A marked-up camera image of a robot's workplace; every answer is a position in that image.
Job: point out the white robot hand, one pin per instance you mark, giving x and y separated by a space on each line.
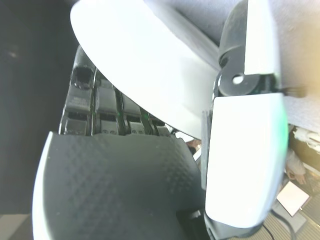
112 190

